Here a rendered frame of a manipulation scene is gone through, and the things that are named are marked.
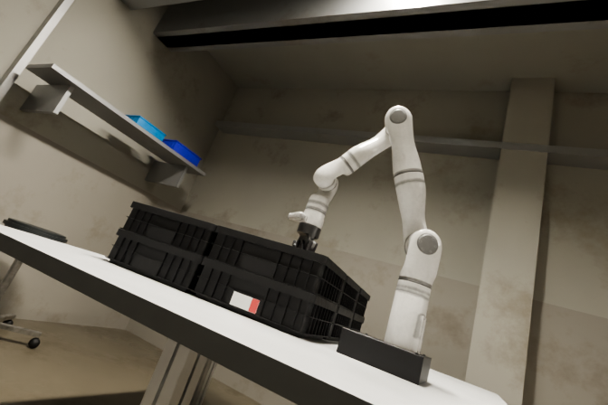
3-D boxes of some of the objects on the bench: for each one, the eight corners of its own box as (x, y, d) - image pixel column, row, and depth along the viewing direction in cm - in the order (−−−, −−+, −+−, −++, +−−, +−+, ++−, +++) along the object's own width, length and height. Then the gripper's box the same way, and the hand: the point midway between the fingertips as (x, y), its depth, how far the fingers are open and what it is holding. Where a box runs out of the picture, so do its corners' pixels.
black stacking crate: (328, 342, 118) (338, 306, 122) (301, 339, 93) (315, 294, 97) (232, 304, 134) (243, 273, 138) (185, 293, 109) (202, 256, 113)
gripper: (331, 228, 111) (315, 278, 105) (309, 229, 124) (294, 274, 119) (312, 219, 108) (294, 270, 103) (291, 221, 121) (275, 267, 116)
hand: (296, 268), depth 111 cm, fingers open, 5 cm apart
